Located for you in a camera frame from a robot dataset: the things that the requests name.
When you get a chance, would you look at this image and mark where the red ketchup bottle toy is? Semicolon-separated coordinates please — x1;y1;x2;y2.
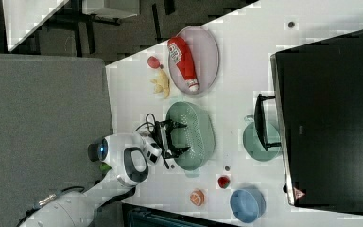
167;36;199;92

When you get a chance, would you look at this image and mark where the orange slice toy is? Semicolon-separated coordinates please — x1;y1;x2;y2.
190;190;205;206

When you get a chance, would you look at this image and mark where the green plastic strainer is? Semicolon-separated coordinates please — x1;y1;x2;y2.
166;102;216;178

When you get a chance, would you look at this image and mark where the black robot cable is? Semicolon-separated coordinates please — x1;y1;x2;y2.
17;185;86;227

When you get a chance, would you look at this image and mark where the blue bowl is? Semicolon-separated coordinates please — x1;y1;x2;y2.
230;187;266;223

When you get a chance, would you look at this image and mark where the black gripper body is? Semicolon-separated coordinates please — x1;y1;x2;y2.
153;120;175;159

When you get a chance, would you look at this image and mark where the yellow banana peel toy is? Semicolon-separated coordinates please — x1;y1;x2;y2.
150;69;170;98

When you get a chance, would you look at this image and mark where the small red fruit toy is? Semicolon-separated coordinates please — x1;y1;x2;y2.
217;176;230;189

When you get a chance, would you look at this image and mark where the red strawberry toy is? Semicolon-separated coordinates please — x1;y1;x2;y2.
147;56;163;69

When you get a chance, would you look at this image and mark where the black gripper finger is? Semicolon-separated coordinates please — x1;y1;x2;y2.
171;147;190;157
167;119;186;129

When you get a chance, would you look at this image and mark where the pink oval plate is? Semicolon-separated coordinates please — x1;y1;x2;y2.
168;26;219;96

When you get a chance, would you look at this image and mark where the green lime toy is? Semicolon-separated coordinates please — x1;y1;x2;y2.
99;163;111;173

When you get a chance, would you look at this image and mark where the green cup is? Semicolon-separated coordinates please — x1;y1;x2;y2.
242;115;282;162

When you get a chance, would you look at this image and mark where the black toaster oven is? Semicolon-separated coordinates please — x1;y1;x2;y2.
254;29;363;215

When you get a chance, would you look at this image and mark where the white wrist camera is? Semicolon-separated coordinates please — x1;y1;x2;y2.
143;136;162;165

